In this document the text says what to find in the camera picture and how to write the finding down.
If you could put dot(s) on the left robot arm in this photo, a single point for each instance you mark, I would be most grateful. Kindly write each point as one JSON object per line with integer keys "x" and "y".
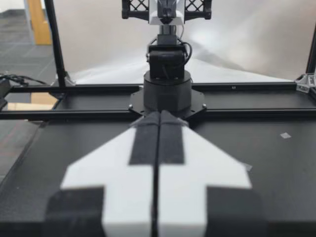
{"x": 166, "y": 81}

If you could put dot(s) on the black frame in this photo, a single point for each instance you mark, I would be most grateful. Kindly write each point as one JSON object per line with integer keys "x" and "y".
{"x": 247, "y": 111}

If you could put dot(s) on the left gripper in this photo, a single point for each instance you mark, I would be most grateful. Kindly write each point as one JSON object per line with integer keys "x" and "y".
{"x": 134, "y": 10}

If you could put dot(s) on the wooden furniture panel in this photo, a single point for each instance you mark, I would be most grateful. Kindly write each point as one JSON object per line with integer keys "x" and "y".
{"x": 40, "y": 22}

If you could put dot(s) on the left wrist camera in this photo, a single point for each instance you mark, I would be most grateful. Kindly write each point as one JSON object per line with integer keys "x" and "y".
{"x": 155, "y": 18}

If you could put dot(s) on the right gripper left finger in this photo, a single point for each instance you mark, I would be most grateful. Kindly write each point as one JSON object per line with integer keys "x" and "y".
{"x": 123, "y": 177}

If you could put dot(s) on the silver corner bracket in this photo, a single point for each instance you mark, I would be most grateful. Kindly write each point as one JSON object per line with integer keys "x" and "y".
{"x": 306, "y": 82}
{"x": 69, "y": 80}

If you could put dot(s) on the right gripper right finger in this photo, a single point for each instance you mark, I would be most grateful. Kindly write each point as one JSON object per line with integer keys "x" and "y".
{"x": 192, "y": 177}

